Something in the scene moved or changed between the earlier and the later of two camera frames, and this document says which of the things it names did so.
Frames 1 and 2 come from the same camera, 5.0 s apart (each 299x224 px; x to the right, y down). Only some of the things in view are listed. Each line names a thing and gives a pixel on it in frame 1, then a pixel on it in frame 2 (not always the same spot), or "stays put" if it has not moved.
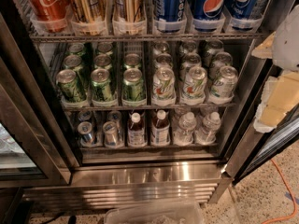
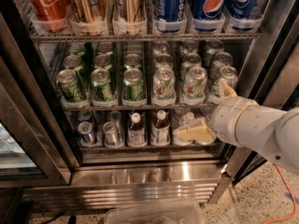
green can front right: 134,85 stays put
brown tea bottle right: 161,130 stays put
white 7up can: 194,83 stays put
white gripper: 287,41 -> 224,119
